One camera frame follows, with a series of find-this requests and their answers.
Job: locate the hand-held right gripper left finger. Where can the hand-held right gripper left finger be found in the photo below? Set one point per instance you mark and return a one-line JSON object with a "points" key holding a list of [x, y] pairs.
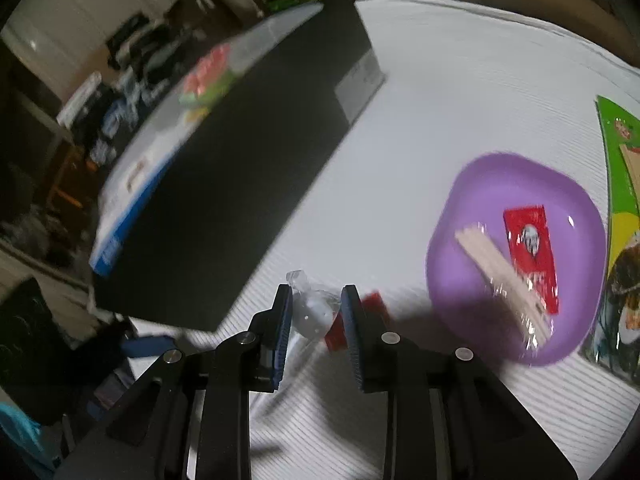
{"points": [[283, 335]]}

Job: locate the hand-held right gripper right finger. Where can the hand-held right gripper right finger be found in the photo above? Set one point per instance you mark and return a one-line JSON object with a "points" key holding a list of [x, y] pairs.
{"points": [[353, 340]]}

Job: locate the red sauce packet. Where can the red sauce packet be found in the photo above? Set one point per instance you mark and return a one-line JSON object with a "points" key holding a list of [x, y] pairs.
{"points": [[525, 220], [372, 307]]}

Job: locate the clear white spoon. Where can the clear white spoon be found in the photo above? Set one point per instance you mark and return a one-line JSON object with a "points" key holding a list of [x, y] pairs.
{"points": [[312, 310]]}

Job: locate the green sushi kit package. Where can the green sushi kit package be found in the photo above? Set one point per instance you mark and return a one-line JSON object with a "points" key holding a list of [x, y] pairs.
{"points": [[622, 200]]}

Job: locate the blue object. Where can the blue object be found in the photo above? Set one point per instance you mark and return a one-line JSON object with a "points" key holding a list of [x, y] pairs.
{"points": [[147, 346]]}

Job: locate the wrapped wooden chopsticks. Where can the wrapped wooden chopsticks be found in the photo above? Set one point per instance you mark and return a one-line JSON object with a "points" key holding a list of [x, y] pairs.
{"points": [[482, 255]]}

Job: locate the purple plastic plate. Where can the purple plastic plate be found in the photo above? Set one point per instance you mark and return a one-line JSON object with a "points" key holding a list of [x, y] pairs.
{"points": [[475, 200]]}

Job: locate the black bag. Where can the black bag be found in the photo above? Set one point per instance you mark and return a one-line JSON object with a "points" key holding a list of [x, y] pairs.
{"points": [[25, 345]]}

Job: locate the white coffee table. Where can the white coffee table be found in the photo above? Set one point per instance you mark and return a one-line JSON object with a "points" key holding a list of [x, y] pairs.
{"points": [[450, 85]]}

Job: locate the teal cloth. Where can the teal cloth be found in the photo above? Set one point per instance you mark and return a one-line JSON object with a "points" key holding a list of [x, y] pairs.
{"points": [[20, 435]]}

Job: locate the white cabinet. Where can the white cabinet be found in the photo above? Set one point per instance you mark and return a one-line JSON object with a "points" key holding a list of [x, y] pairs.
{"points": [[65, 20]]}

